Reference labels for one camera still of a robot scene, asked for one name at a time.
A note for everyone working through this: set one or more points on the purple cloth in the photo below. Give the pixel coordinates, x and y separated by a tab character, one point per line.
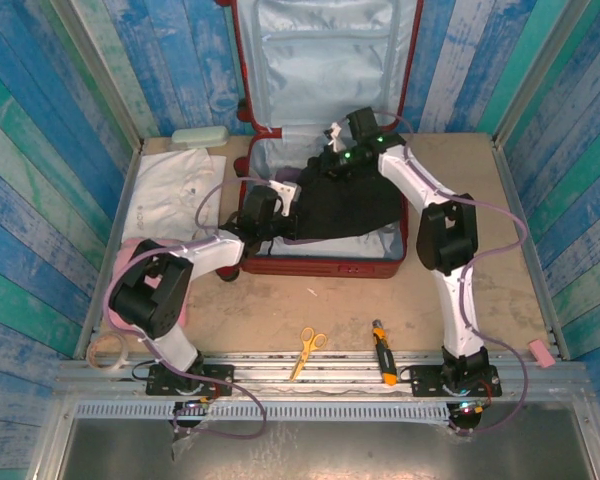
285	175

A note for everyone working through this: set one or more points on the black garment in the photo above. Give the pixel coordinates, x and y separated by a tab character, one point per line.
350	210

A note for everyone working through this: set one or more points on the red hard-shell suitcase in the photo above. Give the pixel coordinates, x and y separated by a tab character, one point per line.
330	75

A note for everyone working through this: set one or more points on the white t-shirt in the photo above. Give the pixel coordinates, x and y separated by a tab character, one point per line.
170	190

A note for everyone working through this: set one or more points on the pink towel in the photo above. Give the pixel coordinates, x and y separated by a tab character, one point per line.
130	255

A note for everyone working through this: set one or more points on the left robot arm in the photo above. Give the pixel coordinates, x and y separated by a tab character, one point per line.
150	295

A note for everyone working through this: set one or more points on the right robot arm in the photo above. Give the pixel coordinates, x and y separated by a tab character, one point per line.
450	235

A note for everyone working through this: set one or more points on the mint green case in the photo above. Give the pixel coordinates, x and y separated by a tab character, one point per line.
199	136

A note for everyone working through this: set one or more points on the yellow scissors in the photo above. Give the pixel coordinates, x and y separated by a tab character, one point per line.
306	345

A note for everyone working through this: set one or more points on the yellow black screwdriver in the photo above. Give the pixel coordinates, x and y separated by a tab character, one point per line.
384	352

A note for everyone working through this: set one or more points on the small circuit board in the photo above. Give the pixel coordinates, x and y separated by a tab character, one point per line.
192	406
467	409

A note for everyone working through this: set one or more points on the clear tape roll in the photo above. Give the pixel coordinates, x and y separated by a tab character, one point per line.
97	357

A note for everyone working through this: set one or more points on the grey metal sheet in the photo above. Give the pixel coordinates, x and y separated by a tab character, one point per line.
330	450

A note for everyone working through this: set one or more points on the pink eraser block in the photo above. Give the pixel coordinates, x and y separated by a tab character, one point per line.
542	354

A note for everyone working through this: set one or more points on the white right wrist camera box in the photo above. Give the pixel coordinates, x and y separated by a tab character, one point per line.
336	137

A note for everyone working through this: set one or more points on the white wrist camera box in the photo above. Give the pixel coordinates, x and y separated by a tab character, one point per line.
336	137
286	192

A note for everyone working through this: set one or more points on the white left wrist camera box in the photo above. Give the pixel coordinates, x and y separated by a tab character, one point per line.
286	192

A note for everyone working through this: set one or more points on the aluminium table side rail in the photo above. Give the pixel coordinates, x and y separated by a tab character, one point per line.
121	200
521	215

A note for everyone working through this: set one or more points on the aluminium mounting rail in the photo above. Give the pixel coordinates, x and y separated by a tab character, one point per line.
340	380

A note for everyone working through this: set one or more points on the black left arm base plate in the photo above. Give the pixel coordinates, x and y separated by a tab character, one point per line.
220	382

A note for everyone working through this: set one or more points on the aluminium corner post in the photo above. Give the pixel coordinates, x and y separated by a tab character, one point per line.
95	65
540	70

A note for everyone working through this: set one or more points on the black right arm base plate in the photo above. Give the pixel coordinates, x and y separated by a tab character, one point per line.
425	382

